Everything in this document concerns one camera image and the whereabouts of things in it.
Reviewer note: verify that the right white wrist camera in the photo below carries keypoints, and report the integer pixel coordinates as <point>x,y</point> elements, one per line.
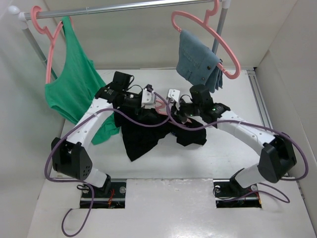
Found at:
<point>173,95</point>

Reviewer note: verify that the metal clothes rack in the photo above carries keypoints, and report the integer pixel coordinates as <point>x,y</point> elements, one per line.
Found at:
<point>24,17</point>

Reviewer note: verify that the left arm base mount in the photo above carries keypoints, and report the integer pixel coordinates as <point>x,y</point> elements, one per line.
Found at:
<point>112,198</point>

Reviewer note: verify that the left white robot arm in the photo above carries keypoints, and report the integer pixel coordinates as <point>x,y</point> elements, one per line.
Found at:
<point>70,156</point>

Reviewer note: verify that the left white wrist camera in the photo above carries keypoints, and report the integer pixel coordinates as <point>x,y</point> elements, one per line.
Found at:
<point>148,99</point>

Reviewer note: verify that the blue denim garment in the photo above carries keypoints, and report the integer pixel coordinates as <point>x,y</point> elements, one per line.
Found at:
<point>197,63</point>

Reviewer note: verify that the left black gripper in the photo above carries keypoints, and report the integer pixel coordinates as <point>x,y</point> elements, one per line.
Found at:
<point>136,110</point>

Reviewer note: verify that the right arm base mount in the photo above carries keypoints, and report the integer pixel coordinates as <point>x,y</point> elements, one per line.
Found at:
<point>230,195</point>

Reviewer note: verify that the black t shirt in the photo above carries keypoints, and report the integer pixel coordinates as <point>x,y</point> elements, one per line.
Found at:
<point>139,140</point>

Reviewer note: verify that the aluminium rail right side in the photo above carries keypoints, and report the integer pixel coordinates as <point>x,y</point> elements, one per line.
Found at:
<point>259,98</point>

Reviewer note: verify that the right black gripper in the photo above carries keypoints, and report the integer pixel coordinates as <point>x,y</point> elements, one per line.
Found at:
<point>179,109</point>

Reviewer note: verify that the pink hanger with denim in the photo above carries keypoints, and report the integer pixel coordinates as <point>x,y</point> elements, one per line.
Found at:
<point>216,35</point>

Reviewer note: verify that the green tank top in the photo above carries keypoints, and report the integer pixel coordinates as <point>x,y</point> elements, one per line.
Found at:
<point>71,94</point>

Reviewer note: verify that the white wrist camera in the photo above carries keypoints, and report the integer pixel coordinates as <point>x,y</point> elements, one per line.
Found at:
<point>173,95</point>
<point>148,99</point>

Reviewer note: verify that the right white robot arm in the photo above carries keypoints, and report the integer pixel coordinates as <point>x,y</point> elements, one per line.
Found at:
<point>276,153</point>

